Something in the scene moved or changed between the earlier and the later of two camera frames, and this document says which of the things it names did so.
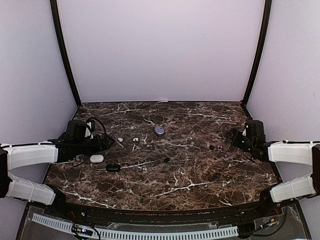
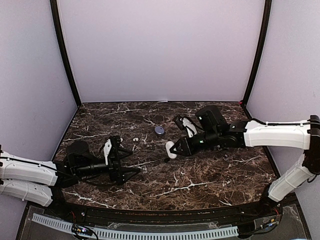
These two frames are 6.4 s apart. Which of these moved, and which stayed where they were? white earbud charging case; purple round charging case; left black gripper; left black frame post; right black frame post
Moved: white earbud charging case; left black gripper
Stayed: right black frame post; purple round charging case; left black frame post
